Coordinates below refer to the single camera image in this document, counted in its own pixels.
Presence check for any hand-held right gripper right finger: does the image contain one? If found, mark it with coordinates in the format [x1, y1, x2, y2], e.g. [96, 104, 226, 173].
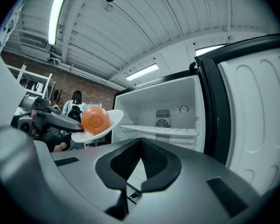
[127, 139, 260, 224]

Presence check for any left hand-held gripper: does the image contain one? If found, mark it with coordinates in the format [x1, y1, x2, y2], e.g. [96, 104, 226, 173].
[11, 94, 85, 152]

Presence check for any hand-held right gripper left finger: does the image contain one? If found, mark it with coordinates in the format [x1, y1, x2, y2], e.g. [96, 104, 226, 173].
[50, 137, 145, 221]

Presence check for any orange round food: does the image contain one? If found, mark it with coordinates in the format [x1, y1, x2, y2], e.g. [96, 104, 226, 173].
[81, 105, 112, 135]

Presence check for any white plate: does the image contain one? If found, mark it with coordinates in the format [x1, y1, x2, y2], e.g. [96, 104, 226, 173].
[70, 109, 124, 143]

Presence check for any white fridge with black frame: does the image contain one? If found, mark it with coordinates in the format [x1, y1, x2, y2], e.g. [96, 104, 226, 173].
[111, 33, 280, 197]

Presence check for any fridge fan vent grille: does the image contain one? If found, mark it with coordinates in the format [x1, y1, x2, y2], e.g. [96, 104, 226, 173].
[154, 108, 172, 128]

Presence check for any person's left hand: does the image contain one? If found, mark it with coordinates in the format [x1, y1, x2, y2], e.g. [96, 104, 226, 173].
[53, 141, 68, 153]

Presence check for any dark coat rack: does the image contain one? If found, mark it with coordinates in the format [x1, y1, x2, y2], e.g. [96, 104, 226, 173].
[51, 88, 66, 108]

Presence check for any white metal shelf rack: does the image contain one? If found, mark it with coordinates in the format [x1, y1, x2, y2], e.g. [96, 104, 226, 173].
[6, 63, 56, 100]

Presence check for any rectangular ceiling panel light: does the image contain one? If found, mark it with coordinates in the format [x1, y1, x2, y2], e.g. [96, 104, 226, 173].
[125, 63, 160, 81]
[195, 44, 225, 57]

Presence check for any long ceiling tube light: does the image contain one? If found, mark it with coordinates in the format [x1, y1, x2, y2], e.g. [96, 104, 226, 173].
[48, 0, 66, 46]

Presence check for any white wire fridge shelf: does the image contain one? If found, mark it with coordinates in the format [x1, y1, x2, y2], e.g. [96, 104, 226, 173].
[119, 124, 199, 137]

